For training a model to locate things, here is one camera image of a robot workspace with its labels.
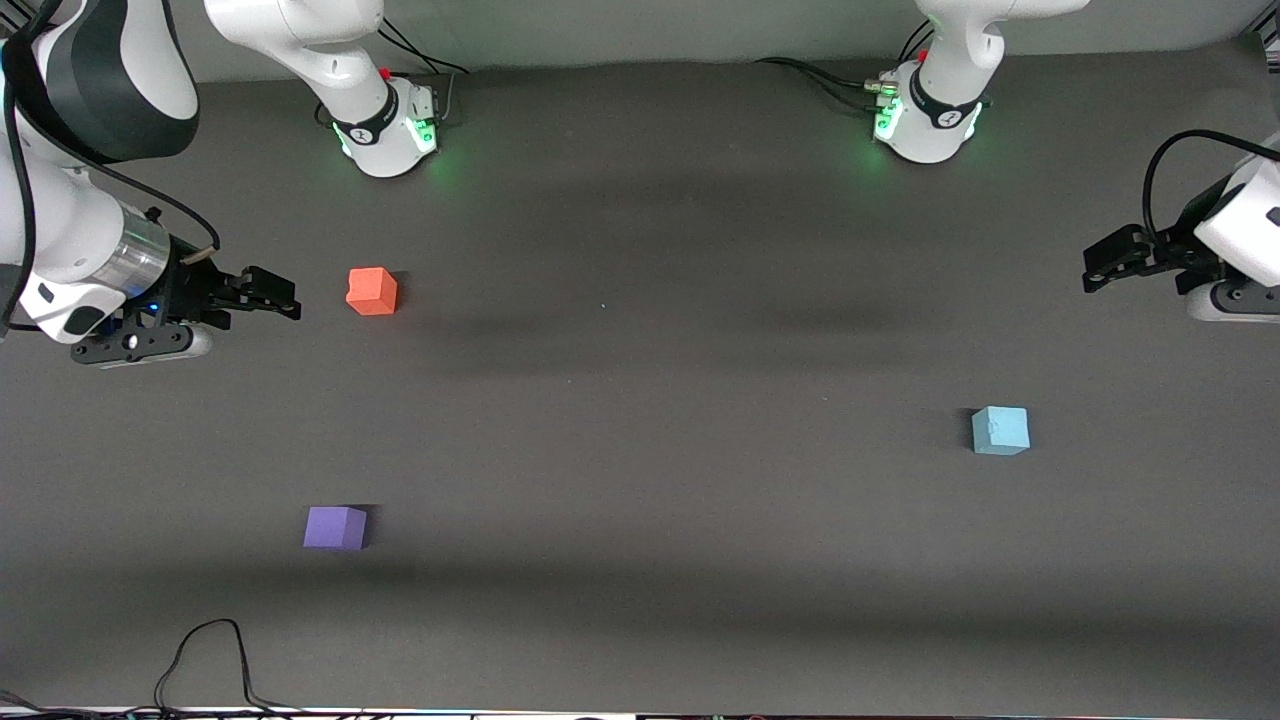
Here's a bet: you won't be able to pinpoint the light blue foam block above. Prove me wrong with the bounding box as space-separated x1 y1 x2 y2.
971 405 1031 457

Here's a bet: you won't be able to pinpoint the orange foam block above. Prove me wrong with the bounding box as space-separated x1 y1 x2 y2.
345 267 399 317

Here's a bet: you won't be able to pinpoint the purple foam block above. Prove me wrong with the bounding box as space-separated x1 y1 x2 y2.
303 505 369 551

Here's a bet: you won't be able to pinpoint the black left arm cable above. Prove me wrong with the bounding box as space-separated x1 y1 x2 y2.
1142 129 1280 241

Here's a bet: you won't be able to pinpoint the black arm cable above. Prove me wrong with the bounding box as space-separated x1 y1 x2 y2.
0 0 222 341
1142 129 1280 241

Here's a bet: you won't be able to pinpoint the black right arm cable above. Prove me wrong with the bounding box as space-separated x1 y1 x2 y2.
0 0 222 341

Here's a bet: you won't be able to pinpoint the black right base cables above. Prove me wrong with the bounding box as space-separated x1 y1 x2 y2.
378 15 471 126

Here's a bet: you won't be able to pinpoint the black base cables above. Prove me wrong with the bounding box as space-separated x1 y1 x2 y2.
378 15 471 126
753 20 936 113

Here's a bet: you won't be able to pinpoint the black left base cables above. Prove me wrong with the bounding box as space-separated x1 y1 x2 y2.
753 20 936 113

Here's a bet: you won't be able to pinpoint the black looped table cable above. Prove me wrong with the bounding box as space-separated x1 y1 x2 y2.
153 618 301 717

